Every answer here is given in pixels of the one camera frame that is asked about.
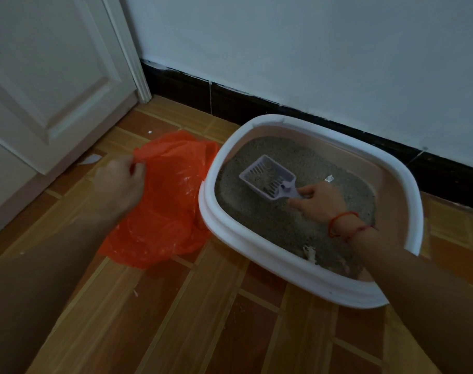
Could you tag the person's right hand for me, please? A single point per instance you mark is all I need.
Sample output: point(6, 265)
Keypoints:
point(323, 202)

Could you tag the person's left fingers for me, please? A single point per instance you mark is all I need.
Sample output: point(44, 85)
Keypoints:
point(137, 173)

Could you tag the person's left forearm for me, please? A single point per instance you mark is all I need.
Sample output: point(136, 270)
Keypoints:
point(37, 292)

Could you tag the person's right forearm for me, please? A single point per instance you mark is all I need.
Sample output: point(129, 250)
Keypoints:
point(419, 303)

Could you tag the lilac plastic litter scoop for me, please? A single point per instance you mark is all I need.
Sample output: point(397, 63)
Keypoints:
point(268, 179)

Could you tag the white door frame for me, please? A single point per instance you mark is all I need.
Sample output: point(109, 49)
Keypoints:
point(129, 50)

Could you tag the person's left hand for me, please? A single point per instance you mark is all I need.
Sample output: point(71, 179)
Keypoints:
point(115, 185)

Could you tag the black skirting board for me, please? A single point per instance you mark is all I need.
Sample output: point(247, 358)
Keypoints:
point(299, 124)

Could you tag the grey cat litter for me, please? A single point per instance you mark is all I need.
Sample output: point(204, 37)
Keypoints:
point(291, 206)

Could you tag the orange plastic bag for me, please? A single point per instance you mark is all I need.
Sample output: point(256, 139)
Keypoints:
point(166, 206)

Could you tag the white paper scrap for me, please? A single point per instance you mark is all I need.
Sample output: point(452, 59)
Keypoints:
point(90, 159)

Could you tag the white and pink litter box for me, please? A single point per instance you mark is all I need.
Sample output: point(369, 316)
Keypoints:
point(310, 214)

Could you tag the white panelled door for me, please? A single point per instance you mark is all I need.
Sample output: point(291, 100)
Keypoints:
point(45, 93)

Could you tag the person's right thumb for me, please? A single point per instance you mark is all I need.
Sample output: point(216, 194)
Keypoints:
point(299, 204)

